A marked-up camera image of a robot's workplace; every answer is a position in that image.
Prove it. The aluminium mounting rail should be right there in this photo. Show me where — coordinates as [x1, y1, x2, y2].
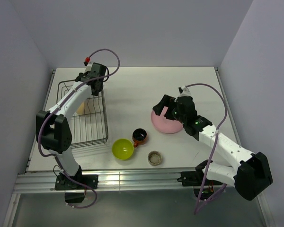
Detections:
[12, 167, 194, 194]

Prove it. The black wire dish rack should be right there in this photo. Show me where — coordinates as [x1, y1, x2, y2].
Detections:
[51, 80, 108, 149]

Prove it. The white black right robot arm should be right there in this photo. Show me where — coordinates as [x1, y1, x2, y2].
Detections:
[152, 95, 273, 201]

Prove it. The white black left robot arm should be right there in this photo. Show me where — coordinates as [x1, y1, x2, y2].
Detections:
[36, 63, 107, 189]

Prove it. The orange mug dark inside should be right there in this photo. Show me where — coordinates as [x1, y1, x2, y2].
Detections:
[132, 128, 148, 148]

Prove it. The yellow plastic plate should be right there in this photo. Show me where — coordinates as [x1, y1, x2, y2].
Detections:
[76, 99, 94, 115]

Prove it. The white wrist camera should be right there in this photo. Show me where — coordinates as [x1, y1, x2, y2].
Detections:
[84, 62, 93, 73]
[178, 86, 192, 97]

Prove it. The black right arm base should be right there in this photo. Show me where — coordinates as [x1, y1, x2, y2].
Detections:
[177, 171, 222, 187]

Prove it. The small speckled beige dish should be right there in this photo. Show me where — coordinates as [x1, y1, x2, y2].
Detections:
[147, 151, 163, 166]

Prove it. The lime green bowl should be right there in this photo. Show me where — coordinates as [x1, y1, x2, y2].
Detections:
[112, 139, 134, 160]

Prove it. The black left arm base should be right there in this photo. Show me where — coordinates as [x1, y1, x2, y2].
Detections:
[54, 175, 98, 191]

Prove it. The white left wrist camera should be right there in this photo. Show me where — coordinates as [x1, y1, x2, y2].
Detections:
[84, 62, 93, 73]

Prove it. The pink plastic plate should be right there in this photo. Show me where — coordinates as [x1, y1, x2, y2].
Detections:
[151, 107, 183, 134]

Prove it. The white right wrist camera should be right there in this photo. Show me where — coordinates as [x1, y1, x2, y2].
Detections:
[178, 86, 192, 97]

